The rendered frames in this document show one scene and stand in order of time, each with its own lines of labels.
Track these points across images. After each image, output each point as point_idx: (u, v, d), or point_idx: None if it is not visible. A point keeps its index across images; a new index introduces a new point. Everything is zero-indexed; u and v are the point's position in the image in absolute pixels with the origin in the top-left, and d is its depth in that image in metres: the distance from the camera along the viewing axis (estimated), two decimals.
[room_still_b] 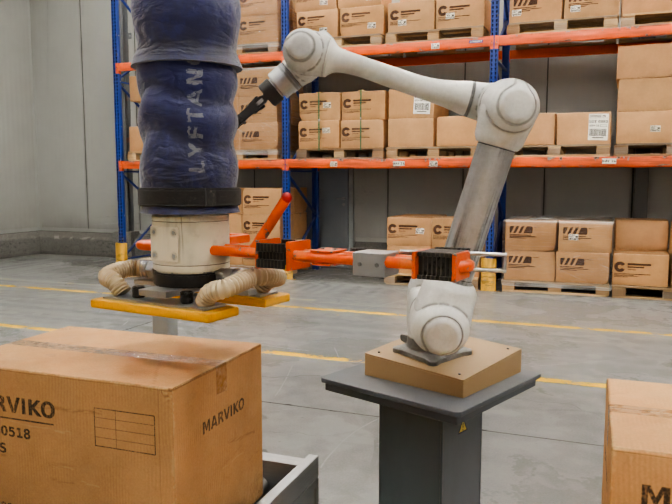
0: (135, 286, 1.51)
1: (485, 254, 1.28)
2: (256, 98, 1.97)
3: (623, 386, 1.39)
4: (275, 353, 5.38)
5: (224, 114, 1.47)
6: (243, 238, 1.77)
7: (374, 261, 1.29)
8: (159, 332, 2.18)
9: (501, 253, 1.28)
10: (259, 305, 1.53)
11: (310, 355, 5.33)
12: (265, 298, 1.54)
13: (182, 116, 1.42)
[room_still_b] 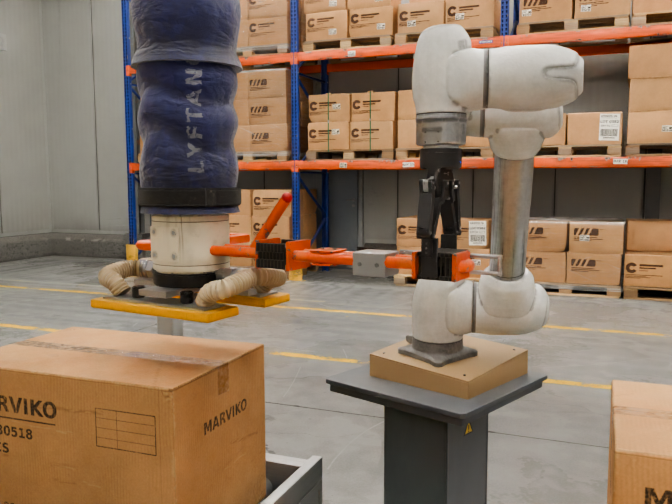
0: (135, 286, 1.51)
1: (480, 256, 1.25)
2: (451, 183, 1.26)
3: (628, 388, 1.38)
4: (284, 355, 5.38)
5: (224, 114, 1.47)
6: (243, 238, 1.77)
7: (374, 261, 1.29)
8: (164, 333, 2.18)
9: (496, 255, 1.24)
10: (259, 305, 1.53)
11: (319, 356, 5.32)
12: (265, 298, 1.54)
13: (181, 116, 1.42)
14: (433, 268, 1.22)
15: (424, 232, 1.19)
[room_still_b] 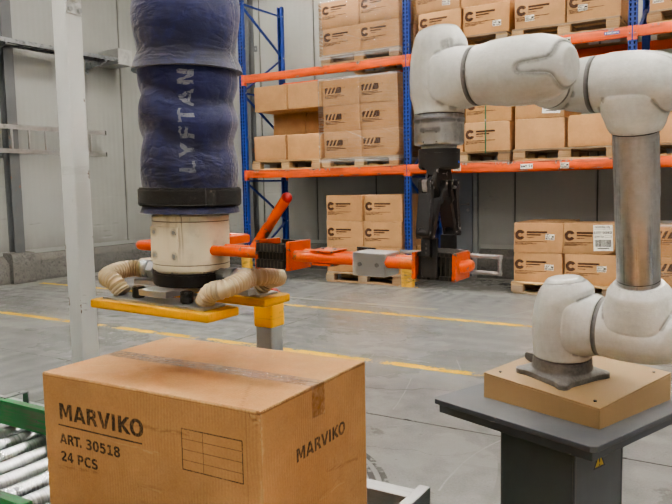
0: (135, 286, 1.51)
1: (480, 256, 1.25)
2: (450, 183, 1.26)
3: None
4: (394, 364, 5.20)
5: (218, 113, 1.46)
6: (243, 238, 1.77)
7: (374, 261, 1.29)
8: (263, 344, 2.08)
9: (496, 255, 1.24)
10: (259, 305, 1.53)
11: (431, 367, 5.10)
12: (265, 298, 1.54)
13: (173, 116, 1.42)
14: (433, 268, 1.22)
15: (424, 232, 1.19)
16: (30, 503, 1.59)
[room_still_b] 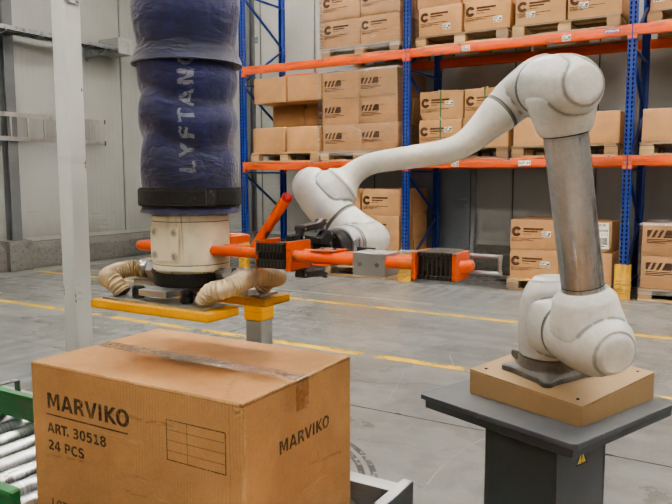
0: (135, 286, 1.51)
1: (480, 256, 1.25)
2: None
3: None
4: (387, 358, 5.23)
5: (218, 113, 1.46)
6: (243, 238, 1.77)
7: (374, 261, 1.29)
8: (252, 337, 2.10)
9: (496, 255, 1.24)
10: (259, 305, 1.53)
11: (424, 362, 5.13)
12: (265, 298, 1.54)
13: (173, 116, 1.42)
14: None
15: (299, 277, 1.48)
16: (17, 490, 1.61)
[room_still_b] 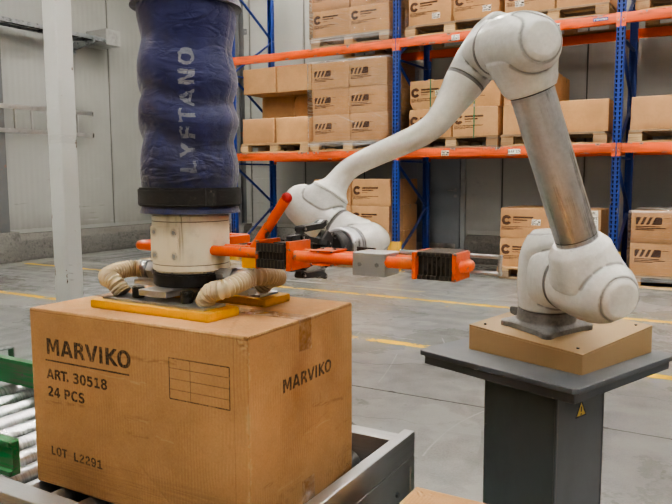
0: (135, 286, 1.51)
1: (480, 256, 1.25)
2: None
3: None
4: (380, 341, 5.23)
5: (219, 113, 1.46)
6: (243, 238, 1.77)
7: (374, 261, 1.29)
8: None
9: (496, 255, 1.24)
10: (259, 305, 1.53)
11: (417, 344, 5.13)
12: (265, 298, 1.54)
13: (174, 116, 1.42)
14: None
15: (299, 277, 1.48)
16: (16, 441, 1.59)
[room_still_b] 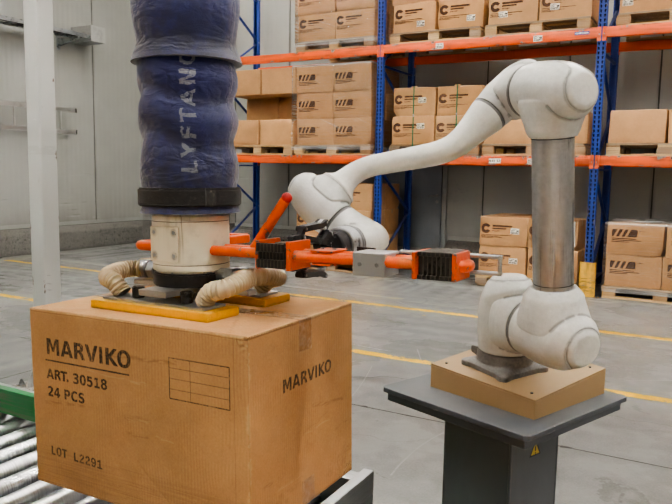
0: (135, 286, 1.51)
1: (480, 256, 1.25)
2: None
3: None
4: (356, 352, 5.30)
5: (219, 113, 1.46)
6: (243, 238, 1.77)
7: (374, 261, 1.29)
8: None
9: (496, 255, 1.24)
10: (259, 305, 1.53)
11: (392, 356, 5.21)
12: (265, 298, 1.54)
13: (175, 116, 1.42)
14: None
15: (299, 277, 1.48)
16: None
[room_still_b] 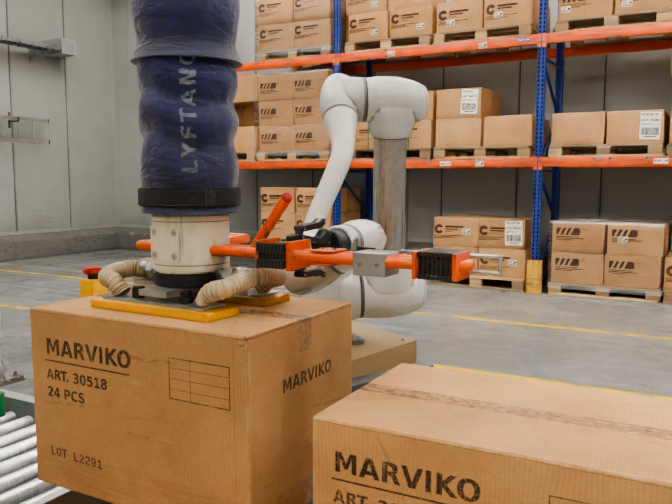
0: (135, 286, 1.51)
1: (480, 256, 1.25)
2: None
3: (405, 369, 1.48)
4: None
5: (220, 113, 1.46)
6: (243, 238, 1.77)
7: (374, 261, 1.29)
8: None
9: (496, 255, 1.24)
10: (259, 305, 1.53)
11: None
12: (265, 298, 1.54)
13: (175, 116, 1.42)
14: None
15: (298, 277, 1.48)
16: None
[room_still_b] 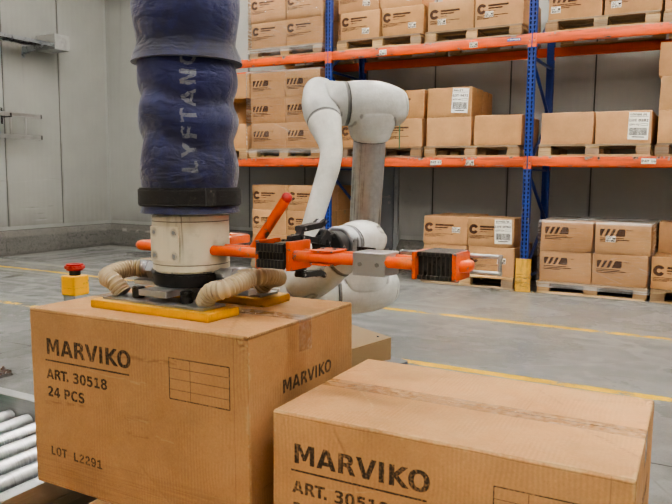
0: (135, 286, 1.51)
1: (480, 256, 1.25)
2: None
3: (369, 365, 1.53)
4: None
5: (220, 113, 1.46)
6: (243, 238, 1.77)
7: (374, 261, 1.29)
8: None
9: (496, 255, 1.24)
10: (259, 305, 1.53)
11: None
12: (265, 298, 1.54)
13: (175, 116, 1.42)
14: None
15: (299, 277, 1.48)
16: None
